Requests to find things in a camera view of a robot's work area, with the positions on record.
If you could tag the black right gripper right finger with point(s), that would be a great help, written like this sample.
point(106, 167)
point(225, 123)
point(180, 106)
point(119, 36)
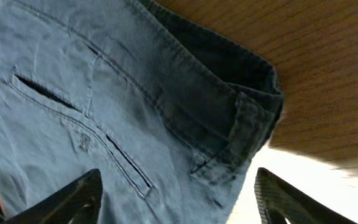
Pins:
point(280, 202)

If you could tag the dark blue denim shorts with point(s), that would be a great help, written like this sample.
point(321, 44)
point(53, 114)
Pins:
point(171, 113)

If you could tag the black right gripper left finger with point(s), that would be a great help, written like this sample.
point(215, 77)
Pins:
point(79, 202)

